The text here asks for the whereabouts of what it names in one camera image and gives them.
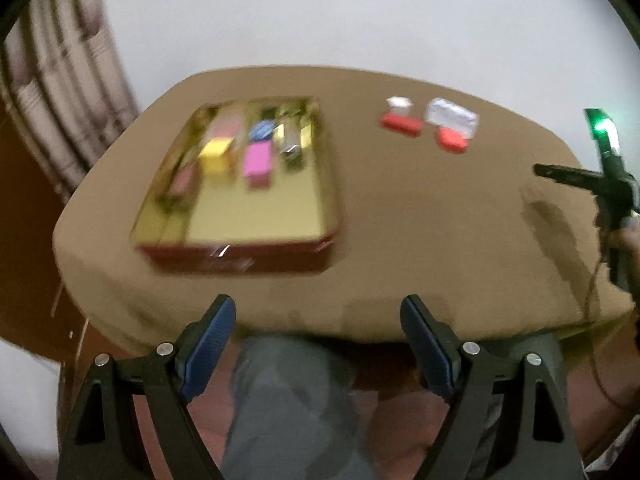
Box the black cable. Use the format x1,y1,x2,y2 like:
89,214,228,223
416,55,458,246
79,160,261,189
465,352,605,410
581,253,640,411

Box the red rectangular block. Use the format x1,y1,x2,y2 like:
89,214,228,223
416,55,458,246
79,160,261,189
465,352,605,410
380,112,423,138

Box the yellow block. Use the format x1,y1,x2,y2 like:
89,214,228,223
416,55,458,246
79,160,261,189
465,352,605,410
198,136,234,176

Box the white cube block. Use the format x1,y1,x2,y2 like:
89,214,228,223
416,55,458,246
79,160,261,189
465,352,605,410
386,96,413,116

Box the purple rectangular block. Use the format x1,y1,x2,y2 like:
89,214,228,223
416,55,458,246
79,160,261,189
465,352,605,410
243,140,273,188

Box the person right hand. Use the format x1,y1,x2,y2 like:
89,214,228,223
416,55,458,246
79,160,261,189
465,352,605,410
604,217,640,273

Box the patterned curtain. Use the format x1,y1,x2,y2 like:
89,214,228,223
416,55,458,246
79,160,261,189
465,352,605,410
1,0,139,200

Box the brown tablecloth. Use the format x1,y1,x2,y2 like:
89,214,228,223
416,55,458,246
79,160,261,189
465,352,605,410
53,66,634,352

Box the clear box red contents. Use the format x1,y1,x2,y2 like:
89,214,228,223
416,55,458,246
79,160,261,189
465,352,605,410
208,110,245,138

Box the lip gloss tube gold cap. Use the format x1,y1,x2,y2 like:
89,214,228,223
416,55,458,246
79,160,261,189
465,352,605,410
158,162,201,211

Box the clear plastic card box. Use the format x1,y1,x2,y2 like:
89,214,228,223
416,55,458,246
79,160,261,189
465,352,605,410
424,98,480,139

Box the grey trouser leg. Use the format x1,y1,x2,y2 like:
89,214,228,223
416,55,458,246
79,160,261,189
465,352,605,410
219,331,569,480

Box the coral rounded square case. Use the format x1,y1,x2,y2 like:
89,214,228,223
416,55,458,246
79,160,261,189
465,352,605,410
435,127,469,154

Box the red gold tin box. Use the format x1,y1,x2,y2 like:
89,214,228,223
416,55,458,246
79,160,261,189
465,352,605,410
130,96,341,274

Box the brown wooden door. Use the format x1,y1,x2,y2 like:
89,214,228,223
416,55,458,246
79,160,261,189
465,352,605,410
0,114,85,362

